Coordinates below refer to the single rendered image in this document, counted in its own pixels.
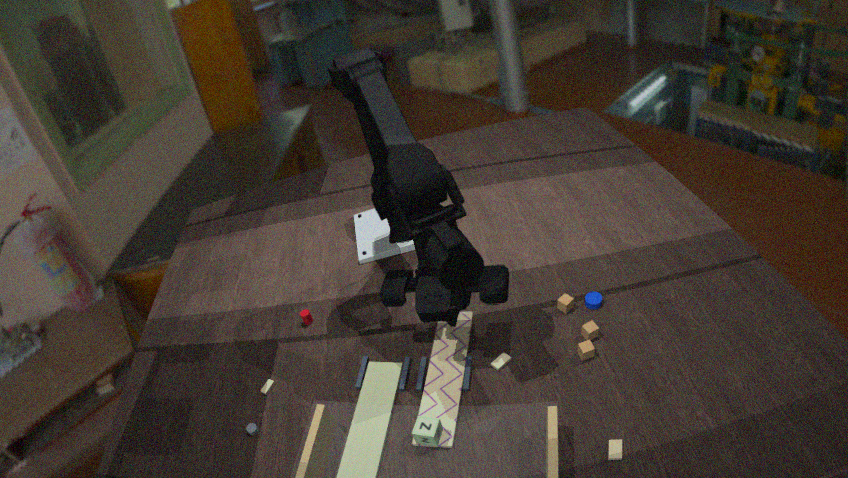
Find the red cylinder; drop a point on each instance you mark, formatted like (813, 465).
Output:
(306, 317)

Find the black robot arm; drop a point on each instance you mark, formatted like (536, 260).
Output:
(408, 184)

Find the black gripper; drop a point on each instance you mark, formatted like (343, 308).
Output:
(492, 285)

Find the blue cylinder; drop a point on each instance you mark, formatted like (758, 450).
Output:
(593, 300)

